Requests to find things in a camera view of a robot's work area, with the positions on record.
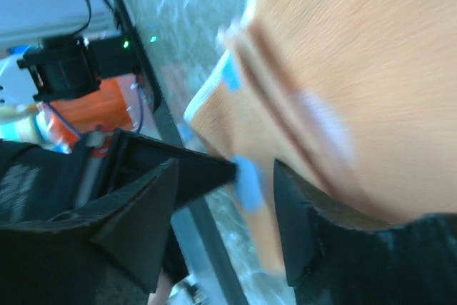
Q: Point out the orange translucent plastic box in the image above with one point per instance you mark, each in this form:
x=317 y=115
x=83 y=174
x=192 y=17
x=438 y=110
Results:
x=114 y=105

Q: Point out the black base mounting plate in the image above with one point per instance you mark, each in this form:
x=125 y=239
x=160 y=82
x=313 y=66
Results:
x=194 y=225

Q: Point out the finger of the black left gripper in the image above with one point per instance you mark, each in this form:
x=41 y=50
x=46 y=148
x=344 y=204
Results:
x=178 y=175

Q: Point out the orange patterned towel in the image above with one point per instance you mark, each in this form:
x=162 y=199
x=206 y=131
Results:
x=357 y=96

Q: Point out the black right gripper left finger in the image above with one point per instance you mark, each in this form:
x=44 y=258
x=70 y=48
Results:
x=87 y=260

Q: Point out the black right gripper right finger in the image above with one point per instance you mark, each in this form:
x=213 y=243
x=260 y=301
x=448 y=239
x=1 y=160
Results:
x=334 y=254

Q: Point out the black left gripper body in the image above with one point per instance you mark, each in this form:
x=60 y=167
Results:
x=42 y=185

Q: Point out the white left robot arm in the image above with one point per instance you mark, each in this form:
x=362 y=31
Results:
x=67 y=69

